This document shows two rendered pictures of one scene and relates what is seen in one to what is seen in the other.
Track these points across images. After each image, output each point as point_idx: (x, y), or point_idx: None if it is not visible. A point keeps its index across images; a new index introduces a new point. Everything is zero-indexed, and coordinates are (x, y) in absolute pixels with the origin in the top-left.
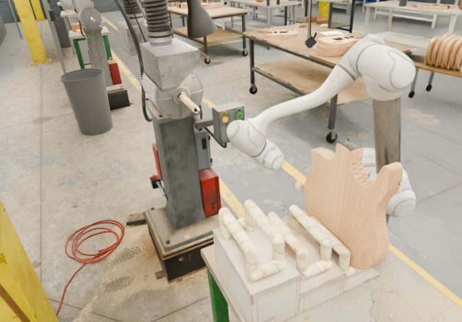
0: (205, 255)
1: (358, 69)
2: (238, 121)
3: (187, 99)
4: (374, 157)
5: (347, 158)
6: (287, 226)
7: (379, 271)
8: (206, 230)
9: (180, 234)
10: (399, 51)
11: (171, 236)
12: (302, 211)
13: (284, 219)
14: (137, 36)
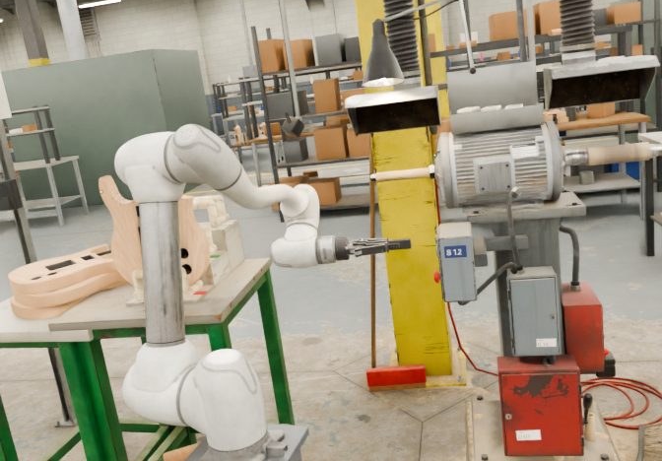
0: (261, 258)
1: None
2: (299, 184)
3: (407, 169)
4: (205, 356)
5: None
6: None
7: (128, 307)
8: (477, 436)
9: (486, 409)
10: (136, 138)
11: (489, 401)
12: None
13: (238, 289)
14: (546, 83)
